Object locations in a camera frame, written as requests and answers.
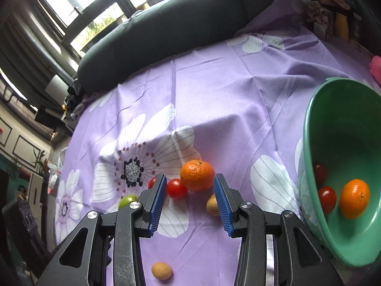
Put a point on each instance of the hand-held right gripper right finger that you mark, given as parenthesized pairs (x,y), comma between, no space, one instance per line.
(221,205)

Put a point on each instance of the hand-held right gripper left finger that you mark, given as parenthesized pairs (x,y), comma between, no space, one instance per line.
(157,202)

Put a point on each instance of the clear snack bag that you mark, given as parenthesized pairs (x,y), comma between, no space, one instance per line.
(321,20)

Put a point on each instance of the small yellow fruit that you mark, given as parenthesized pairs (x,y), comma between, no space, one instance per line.
(212,206)
(161,271)

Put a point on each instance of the green lime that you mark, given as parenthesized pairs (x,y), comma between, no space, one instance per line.
(126,201)

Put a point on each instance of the yellow bottle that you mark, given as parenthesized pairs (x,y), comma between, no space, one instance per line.
(341,26)

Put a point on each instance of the pink plush toy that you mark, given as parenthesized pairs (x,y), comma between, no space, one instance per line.
(376,70)

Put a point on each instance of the long dark bolster pillow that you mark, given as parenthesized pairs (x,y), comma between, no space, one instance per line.
(154,38)

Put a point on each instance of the white plastic bag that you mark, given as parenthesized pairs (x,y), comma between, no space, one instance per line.
(56,169)

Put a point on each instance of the purple floral bed sheet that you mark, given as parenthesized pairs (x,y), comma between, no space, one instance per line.
(238,95)

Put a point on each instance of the dark curtain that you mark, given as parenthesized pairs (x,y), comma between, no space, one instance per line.
(26,53)

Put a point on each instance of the potted plant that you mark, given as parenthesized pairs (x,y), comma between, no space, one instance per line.
(41,161)

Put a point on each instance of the dark cloth bundle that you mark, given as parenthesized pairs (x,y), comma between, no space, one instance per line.
(73,104)

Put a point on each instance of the orange mandarin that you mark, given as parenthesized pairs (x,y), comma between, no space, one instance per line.
(354,198)
(197,175)

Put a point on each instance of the small jar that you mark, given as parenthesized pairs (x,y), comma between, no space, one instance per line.
(146,6)

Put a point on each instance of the dark green cushion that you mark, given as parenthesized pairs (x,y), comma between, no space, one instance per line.
(369,20)

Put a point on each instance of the dark bottle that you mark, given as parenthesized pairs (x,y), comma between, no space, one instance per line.
(356,26)

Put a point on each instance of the dark framed window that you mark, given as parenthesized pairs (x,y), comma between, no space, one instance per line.
(89,9)

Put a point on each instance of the green bowl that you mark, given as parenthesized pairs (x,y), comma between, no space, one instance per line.
(336,125)

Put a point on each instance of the red cherry tomato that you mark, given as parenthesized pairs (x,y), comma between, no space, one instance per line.
(152,182)
(327,199)
(320,172)
(176,188)

